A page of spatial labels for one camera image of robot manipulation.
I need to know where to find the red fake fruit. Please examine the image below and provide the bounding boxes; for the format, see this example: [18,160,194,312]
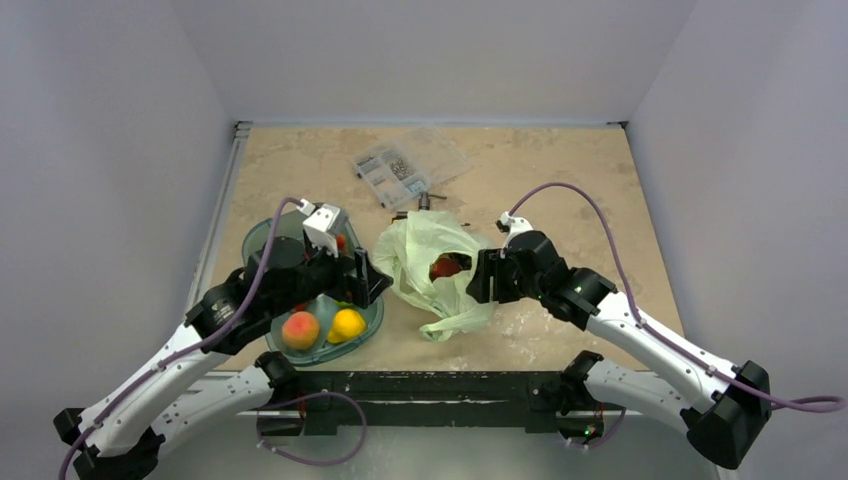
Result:
[429,257,463,281]

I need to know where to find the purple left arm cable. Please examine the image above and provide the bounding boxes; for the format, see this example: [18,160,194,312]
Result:
[58,196,368,480]

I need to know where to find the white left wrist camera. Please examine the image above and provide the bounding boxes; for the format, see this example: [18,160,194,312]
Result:
[298,199,348,258]

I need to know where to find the yellow fake lemon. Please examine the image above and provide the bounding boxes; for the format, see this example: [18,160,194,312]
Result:
[326,308,367,345]

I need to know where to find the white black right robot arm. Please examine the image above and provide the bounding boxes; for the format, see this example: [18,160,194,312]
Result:
[466,230,772,470]

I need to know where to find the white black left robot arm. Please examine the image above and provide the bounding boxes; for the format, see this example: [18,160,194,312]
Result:
[53,237,392,479]

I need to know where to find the clear plastic screw box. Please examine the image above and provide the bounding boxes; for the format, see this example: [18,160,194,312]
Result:
[351,127,471,211]

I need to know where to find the teal plastic tray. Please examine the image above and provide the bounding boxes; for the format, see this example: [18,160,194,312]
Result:
[241,210,384,367]

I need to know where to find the green plastic bag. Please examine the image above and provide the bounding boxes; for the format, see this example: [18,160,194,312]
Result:
[369,211,495,342]

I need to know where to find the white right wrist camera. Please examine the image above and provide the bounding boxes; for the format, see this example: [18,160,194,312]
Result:
[496,211,534,258]

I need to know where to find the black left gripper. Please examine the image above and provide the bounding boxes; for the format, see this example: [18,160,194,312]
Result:
[271,232,392,316]

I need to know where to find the red fake lychee bunch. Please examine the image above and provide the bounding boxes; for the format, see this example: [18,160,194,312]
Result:
[335,234,349,256]

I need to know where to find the black aluminium base frame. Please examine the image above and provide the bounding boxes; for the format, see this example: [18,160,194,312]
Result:
[122,122,740,480]

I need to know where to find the orange fake peach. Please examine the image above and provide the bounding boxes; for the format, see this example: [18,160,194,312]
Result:
[281,311,321,350]

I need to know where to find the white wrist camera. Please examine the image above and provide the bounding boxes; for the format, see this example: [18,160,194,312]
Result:
[298,199,348,258]
[496,211,534,258]

